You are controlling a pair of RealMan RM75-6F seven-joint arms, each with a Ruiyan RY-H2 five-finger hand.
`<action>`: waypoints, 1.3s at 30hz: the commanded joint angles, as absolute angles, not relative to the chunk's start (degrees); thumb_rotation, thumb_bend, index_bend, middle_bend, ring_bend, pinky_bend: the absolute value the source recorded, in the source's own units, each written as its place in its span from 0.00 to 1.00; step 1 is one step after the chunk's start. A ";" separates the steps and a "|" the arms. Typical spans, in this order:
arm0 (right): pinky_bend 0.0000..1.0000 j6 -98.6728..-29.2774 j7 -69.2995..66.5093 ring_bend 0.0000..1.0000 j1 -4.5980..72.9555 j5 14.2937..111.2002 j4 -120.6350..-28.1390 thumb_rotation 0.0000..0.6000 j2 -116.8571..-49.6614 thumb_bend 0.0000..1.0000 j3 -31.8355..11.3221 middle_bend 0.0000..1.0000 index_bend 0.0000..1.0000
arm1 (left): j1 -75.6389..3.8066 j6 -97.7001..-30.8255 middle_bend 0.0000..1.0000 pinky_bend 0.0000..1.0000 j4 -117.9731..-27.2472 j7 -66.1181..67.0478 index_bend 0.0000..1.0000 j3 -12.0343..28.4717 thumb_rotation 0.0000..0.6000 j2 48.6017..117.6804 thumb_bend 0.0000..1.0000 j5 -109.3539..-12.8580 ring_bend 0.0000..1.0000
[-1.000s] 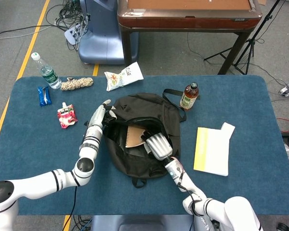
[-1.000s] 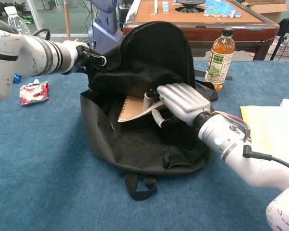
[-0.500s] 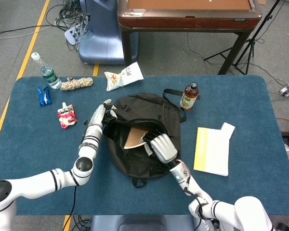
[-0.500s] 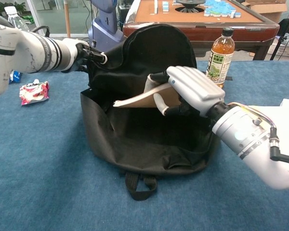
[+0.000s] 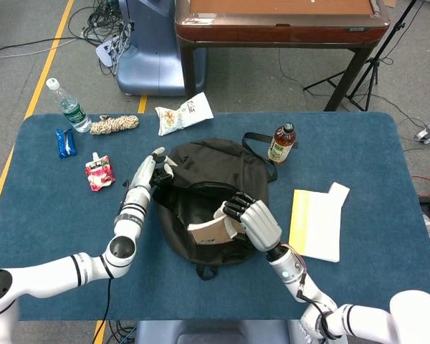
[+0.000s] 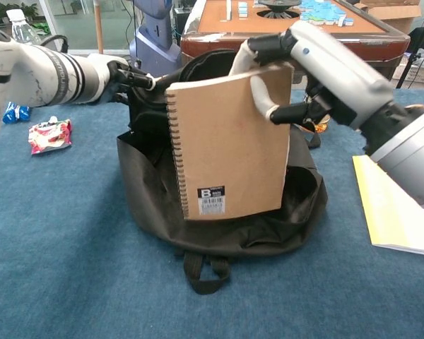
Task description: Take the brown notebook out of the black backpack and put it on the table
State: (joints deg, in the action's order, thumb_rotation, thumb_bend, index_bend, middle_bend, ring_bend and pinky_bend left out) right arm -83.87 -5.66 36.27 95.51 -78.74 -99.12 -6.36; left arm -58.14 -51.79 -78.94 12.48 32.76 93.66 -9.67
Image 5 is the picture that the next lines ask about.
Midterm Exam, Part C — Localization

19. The brown wooden table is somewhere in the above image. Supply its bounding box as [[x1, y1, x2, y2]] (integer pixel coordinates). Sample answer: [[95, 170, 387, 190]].
[[174, 0, 391, 112]]

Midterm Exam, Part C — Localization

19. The amber tea bottle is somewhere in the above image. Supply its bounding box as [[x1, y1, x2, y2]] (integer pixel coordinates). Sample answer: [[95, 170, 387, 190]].
[[267, 122, 297, 166]]

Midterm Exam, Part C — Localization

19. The tangle of black cables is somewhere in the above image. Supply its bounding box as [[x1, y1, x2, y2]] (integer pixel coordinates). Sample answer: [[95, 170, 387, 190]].
[[68, 0, 135, 76]]

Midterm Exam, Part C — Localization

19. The black tripod stand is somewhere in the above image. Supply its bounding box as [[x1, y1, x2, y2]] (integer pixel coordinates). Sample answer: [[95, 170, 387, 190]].
[[302, 0, 419, 112]]

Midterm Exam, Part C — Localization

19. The clear water bottle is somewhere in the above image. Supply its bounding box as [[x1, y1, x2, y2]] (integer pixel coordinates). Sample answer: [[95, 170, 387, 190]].
[[45, 77, 92, 134]]

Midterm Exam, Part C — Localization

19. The grey robot torso base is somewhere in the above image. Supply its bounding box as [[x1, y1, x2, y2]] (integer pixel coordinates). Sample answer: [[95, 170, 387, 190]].
[[134, 320, 348, 344]]

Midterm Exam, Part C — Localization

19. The pink jelly pouch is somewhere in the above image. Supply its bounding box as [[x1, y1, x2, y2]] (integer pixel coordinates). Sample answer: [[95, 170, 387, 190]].
[[85, 151, 117, 193]]

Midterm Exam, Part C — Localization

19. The white power strip with plugs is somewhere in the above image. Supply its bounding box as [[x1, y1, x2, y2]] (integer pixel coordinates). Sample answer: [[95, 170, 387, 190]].
[[95, 38, 125, 68]]

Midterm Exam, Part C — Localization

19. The beige braided rope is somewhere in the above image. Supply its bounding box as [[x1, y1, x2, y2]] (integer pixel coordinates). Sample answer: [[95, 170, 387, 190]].
[[90, 114, 140, 136]]

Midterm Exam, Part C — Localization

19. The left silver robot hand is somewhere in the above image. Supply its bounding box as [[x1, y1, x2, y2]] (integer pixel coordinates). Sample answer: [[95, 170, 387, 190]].
[[123, 146, 178, 191]]

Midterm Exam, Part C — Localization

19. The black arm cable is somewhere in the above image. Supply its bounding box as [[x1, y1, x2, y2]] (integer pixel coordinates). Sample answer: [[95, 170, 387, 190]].
[[92, 277, 113, 344]]

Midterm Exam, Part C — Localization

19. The brown spiral notebook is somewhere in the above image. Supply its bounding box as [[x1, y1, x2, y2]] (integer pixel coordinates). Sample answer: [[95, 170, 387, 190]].
[[186, 214, 250, 246]]

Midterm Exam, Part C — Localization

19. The blue-grey machine base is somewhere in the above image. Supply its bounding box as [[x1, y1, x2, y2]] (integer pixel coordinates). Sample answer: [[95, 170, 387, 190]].
[[116, 0, 207, 97]]

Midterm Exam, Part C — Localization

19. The black fabric backpack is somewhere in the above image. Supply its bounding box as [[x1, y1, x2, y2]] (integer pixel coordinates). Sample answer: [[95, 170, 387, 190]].
[[152, 132, 299, 282]]

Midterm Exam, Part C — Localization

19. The blue snack packet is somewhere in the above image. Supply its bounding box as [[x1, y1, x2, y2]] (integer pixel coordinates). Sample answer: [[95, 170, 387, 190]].
[[54, 128, 78, 160]]

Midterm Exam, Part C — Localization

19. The white paper slip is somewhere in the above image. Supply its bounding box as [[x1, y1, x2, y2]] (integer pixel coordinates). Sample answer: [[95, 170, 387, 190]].
[[328, 181, 351, 209]]

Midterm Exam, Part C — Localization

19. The white snack bag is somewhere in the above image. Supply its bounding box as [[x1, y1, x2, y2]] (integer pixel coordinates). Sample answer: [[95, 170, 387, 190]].
[[154, 92, 215, 137]]

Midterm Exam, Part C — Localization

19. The blue felt table mat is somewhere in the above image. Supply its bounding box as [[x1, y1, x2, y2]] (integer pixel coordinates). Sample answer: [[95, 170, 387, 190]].
[[0, 112, 430, 322]]

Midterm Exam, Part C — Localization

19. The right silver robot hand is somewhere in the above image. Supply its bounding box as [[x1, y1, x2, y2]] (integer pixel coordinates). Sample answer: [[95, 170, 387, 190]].
[[214, 191, 283, 254]]

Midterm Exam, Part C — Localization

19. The yellow white paper pad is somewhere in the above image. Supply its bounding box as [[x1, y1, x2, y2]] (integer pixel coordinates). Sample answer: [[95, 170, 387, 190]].
[[287, 188, 344, 264]]

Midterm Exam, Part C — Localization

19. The red cable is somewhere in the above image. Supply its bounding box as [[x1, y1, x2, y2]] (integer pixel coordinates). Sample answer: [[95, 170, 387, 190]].
[[411, 174, 430, 198]]

